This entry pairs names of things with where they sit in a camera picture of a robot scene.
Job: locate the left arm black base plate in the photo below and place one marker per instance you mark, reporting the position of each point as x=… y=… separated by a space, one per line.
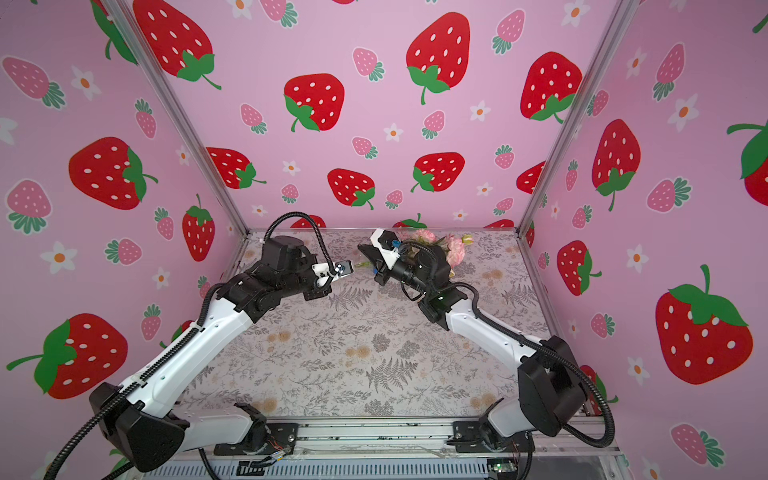
x=262 y=441

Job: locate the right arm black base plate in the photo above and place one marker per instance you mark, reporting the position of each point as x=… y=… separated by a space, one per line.
x=473 y=436

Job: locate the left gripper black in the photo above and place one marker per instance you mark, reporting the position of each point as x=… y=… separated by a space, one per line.
x=305 y=262

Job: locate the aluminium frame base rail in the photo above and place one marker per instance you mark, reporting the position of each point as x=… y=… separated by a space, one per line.
x=398 y=448

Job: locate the aluminium corner post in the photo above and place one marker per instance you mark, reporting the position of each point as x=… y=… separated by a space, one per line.
x=125 y=22
x=616 y=29

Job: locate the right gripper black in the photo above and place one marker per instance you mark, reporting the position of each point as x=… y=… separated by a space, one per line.
x=383 y=271

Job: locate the pink flower bouquet green stems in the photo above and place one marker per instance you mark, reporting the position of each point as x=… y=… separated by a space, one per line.
x=454 y=247

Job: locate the right aluminium corner post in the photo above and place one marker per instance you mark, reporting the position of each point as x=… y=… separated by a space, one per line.
x=616 y=29

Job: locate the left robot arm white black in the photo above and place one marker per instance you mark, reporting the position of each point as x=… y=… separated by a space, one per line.
x=137 y=416

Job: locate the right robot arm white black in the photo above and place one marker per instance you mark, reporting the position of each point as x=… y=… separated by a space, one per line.
x=554 y=394

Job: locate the left aluminium corner post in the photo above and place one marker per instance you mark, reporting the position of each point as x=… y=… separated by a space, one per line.
x=125 y=22

